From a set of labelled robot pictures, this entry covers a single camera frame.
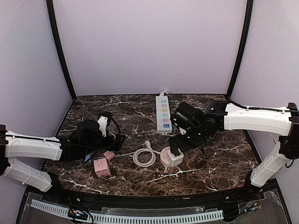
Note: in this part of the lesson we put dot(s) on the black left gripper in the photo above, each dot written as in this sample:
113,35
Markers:
119,142

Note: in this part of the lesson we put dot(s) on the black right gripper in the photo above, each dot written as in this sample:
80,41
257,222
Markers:
181,143

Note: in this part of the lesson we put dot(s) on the white cube socket adapter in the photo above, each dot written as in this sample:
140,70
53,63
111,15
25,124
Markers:
175,158

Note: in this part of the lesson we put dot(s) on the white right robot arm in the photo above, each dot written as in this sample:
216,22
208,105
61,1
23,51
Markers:
197,126

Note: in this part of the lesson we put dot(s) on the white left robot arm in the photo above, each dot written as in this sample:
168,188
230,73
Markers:
13,146

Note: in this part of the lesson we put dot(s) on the pink round socket hub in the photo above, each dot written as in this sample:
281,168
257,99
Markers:
163,156

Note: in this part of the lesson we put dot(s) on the pink small charger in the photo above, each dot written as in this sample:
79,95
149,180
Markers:
109,155

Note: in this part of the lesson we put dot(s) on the white multicolour power strip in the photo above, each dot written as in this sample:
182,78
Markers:
163,114

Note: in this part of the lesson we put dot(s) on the pink cube socket adapter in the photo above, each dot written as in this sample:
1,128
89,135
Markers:
101,167

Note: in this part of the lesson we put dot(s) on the blue small charger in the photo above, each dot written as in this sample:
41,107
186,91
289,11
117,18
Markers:
87,159

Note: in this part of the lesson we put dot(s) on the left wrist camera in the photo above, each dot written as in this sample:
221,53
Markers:
104,120

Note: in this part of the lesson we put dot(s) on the white slotted cable duct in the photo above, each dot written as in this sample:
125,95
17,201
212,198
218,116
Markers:
129,216

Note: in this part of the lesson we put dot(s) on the black front table rail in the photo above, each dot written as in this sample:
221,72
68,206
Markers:
266,207

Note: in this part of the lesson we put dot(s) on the black left corner post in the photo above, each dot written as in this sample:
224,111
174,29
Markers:
59,48

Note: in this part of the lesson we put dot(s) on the black corner post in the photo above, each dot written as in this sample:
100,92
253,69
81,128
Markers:
241,48
59,48

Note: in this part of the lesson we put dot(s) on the black right corner post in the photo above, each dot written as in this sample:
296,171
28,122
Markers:
241,48

